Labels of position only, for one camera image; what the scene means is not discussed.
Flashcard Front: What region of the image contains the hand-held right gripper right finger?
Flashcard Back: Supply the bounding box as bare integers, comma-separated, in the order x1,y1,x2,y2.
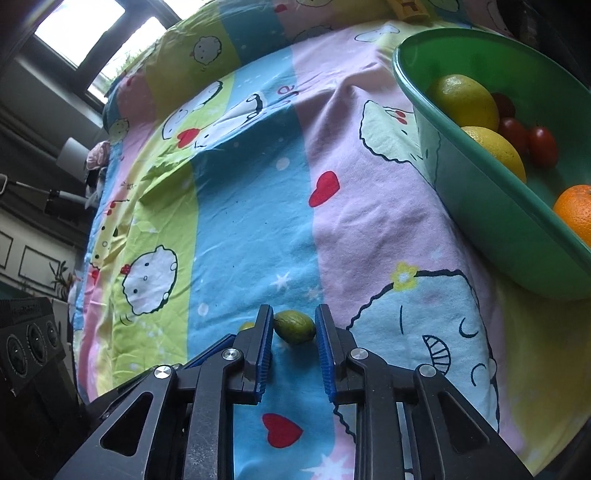
314,303,532,480

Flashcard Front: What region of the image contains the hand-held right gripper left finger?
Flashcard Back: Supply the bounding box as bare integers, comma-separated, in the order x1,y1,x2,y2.
54,304,275,480

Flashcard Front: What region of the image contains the green plastic bowl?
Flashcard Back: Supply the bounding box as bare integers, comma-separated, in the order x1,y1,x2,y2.
392,28,591,302

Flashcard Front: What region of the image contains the orange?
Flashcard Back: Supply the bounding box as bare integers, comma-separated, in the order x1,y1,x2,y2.
553,184,591,247

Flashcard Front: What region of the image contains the red cherry tomato with stem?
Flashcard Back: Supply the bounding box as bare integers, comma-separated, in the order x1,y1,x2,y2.
529,126,559,168

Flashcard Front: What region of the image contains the cartoon printed bedsheet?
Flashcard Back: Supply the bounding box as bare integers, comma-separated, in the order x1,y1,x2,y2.
68,0,591,480

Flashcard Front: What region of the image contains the green leafy houseplant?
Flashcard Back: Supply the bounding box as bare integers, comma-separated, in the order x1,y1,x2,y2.
50,261,75,298

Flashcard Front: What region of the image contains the black speaker box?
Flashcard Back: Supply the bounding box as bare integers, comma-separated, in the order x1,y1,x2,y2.
0,295,68,384

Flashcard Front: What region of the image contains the pink crumpled cloth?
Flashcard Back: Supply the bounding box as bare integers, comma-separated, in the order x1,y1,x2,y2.
84,141,112,171

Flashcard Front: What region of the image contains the white cylinder container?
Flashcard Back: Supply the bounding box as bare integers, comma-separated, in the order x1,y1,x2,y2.
58,137,93,171

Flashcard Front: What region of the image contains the greenish yellow lemon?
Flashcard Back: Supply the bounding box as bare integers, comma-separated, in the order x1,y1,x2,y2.
425,75,500,130

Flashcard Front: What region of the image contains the yellow printed bottle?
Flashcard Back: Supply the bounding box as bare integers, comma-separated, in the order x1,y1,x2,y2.
388,0,432,23

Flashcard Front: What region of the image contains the dark framed window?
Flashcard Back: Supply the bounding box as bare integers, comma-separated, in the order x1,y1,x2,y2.
34,0,204,107

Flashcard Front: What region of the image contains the pole tool with white handle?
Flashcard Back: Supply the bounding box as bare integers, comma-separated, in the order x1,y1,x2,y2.
0,174,88,215

